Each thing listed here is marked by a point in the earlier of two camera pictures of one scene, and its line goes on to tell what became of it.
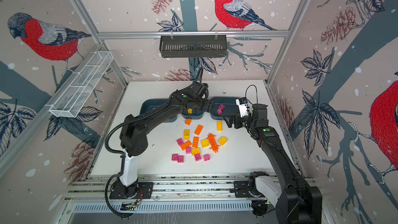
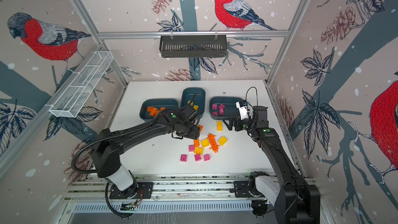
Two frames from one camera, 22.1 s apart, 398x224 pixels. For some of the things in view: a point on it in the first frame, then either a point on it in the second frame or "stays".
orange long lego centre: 195,142 stays
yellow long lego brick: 219,126 stays
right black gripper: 232,119 stays
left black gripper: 206,105 to 195,135
